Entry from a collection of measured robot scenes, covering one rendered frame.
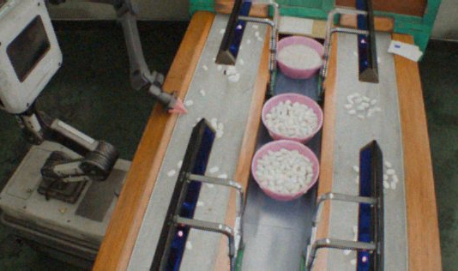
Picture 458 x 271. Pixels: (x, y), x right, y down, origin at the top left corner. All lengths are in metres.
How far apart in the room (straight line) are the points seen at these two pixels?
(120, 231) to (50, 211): 0.59
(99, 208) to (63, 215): 0.18
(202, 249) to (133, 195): 0.35
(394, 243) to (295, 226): 0.38
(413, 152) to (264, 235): 0.72
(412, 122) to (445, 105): 1.35
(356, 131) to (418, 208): 0.45
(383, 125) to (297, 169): 0.47
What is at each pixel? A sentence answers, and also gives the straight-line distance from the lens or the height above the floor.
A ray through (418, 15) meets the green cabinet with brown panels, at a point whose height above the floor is 0.88.
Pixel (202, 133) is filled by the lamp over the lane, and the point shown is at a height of 1.10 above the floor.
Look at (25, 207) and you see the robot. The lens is 2.28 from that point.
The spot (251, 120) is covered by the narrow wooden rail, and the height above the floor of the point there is 0.76.
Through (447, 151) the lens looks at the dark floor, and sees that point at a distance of 3.15.
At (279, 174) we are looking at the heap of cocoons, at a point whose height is 0.74.
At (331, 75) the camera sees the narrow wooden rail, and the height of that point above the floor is 0.76.
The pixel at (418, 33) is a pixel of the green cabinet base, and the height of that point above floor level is 0.77.
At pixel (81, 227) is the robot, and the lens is 2.11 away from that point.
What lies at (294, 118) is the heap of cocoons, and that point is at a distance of 2.04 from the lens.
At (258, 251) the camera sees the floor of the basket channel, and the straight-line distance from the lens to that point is 1.72.
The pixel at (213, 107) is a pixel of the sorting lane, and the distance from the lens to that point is 2.07.
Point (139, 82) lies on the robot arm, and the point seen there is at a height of 0.93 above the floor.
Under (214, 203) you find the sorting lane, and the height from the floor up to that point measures 0.74.
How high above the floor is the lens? 2.21
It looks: 49 degrees down
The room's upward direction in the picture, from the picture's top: 2 degrees counter-clockwise
